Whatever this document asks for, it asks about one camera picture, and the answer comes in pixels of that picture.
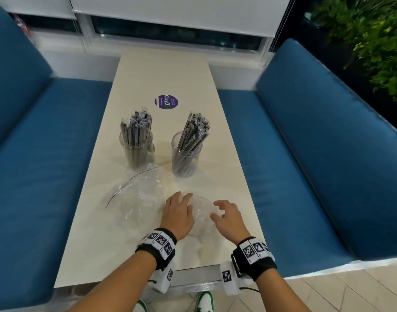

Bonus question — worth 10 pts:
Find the blue cushioned sofa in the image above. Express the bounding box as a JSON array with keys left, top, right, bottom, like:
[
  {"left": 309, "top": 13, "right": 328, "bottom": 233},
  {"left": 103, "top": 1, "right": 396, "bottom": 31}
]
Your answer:
[
  {"left": 216, "top": 38, "right": 397, "bottom": 278},
  {"left": 0, "top": 1, "right": 114, "bottom": 311}
]

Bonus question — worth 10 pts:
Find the round purple sticker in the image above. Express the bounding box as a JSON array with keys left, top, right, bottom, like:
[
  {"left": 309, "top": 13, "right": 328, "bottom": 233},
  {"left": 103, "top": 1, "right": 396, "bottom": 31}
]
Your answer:
[{"left": 154, "top": 94, "right": 179, "bottom": 110}]

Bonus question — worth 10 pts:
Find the narrow white roller blind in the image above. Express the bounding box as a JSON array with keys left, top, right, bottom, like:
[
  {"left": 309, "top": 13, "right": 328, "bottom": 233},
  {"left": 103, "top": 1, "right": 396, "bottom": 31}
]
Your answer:
[{"left": 0, "top": 0, "right": 77, "bottom": 20}]

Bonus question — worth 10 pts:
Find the small red bottle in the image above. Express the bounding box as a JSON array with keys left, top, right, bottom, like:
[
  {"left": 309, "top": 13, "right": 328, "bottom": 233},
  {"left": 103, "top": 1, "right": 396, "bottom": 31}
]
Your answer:
[{"left": 15, "top": 16, "right": 30, "bottom": 35}]

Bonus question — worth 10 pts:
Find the clear plastic bag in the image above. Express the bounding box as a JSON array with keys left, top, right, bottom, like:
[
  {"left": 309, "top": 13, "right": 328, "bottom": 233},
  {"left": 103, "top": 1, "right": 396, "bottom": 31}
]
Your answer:
[
  {"left": 104, "top": 164, "right": 165, "bottom": 231},
  {"left": 158, "top": 193, "right": 220, "bottom": 237}
]

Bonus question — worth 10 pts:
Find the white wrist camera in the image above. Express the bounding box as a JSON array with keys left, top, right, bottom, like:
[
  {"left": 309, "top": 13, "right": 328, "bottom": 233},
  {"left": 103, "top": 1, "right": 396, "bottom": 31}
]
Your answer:
[
  {"left": 221, "top": 261, "right": 248, "bottom": 296},
  {"left": 149, "top": 261, "right": 175, "bottom": 295}
]

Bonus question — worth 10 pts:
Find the person's right forearm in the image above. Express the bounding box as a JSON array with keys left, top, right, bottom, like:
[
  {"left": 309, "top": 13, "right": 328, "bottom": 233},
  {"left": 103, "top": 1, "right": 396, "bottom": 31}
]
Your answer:
[{"left": 255, "top": 268, "right": 311, "bottom": 312}]

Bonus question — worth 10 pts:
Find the bundle of metal straws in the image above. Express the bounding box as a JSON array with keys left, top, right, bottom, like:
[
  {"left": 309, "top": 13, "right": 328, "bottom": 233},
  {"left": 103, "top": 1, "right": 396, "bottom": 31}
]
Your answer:
[
  {"left": 120, "top": 110, "right": 153, "bottom": 150},
  {"left": 174, "top": 112, "right": 211, "bottom": 174}
]

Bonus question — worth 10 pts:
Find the clear glass cup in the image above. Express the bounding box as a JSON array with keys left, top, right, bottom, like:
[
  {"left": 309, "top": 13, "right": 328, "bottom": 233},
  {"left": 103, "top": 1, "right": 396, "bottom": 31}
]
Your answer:
[
  {"left": 171, "top": 131, "right": 204, "bottom": 178},
  {"left": 119, "top": 131, "right": 155, "bottom": 169}
]

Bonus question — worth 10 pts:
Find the person's right hand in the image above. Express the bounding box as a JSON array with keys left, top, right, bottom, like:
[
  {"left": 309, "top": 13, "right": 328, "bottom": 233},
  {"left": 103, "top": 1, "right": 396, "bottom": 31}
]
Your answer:
[{"left": 210, "top": 199, "right": 252, "bottom": 248}]

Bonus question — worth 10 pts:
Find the black wrist strap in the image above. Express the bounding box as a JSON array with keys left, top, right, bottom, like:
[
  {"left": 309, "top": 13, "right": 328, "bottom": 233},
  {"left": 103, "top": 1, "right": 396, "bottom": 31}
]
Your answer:
[
  {"left": 135, "top": 227, "right": 178, "bottom": 271},
  {"left": 230, "top": 236, "right": 278, "bottom": 283}
]

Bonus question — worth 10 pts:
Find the person's left forearm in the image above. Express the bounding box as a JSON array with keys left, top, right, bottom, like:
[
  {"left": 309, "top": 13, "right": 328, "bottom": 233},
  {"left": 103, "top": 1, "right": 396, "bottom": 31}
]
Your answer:
[{"left": 68, "top": 251, "right": 159, "bottom": 312}]

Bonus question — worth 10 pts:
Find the person's left hand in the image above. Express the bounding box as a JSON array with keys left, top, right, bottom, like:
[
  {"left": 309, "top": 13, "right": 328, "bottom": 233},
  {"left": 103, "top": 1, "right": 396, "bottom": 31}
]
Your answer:
[{"left": 159, "top": 191, "right": 196, "bottom": 242}]

